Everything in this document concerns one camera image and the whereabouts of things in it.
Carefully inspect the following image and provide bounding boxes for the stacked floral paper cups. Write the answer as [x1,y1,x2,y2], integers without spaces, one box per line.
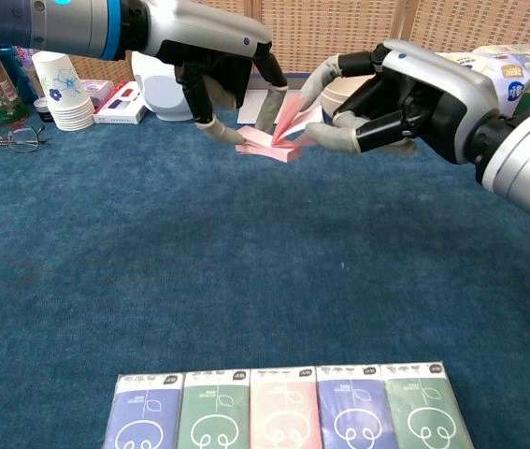
[31,50,96,132]

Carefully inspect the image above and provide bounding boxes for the black frame eyeglasses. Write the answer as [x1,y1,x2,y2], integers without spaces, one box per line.
[0,124,47,154]

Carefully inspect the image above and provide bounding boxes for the blue white tissue bag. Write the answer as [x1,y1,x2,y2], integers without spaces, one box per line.
[437,49,530,118]

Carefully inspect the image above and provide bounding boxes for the woven wooden folding screen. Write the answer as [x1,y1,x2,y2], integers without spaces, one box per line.
[0,0,530,90]

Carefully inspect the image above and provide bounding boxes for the grey cardboard box tray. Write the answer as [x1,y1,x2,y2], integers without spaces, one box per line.
[236,73,322,126]

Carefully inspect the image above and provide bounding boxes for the pink sticky note pad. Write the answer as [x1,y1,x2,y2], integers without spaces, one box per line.
[235,124,306,165]

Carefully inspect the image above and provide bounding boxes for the blue tissue packet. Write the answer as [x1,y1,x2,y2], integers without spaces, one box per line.
[315,363,399,449]
[103,372,184,449]

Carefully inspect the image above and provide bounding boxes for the small purple container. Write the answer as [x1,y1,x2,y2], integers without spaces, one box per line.
[79,78,116,109]

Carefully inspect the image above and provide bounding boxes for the pink tissue packet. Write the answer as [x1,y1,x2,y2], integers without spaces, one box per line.
[248,366,324,449]

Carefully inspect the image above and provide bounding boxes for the green tissue packet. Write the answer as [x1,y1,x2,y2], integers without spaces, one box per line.
[380,360,476,449]
[176,369,251,449]

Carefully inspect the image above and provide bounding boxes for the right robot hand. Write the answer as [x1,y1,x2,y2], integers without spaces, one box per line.
[299,38,502,166]

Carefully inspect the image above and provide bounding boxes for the white mini rice cooker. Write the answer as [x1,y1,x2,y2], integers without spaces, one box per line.
[131,51,200,123]

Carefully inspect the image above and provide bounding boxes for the clear water bottle pink label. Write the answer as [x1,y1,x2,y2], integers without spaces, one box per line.
[11,45,46,99]

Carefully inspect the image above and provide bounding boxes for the red white blue carton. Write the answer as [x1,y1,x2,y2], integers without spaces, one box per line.
[93,80,149,126]

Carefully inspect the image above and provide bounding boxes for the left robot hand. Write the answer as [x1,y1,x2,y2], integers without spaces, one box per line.
[142,0,290,145]

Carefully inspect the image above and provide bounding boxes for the teal carpet table cover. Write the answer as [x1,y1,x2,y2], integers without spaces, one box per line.
[0,86,530,449]

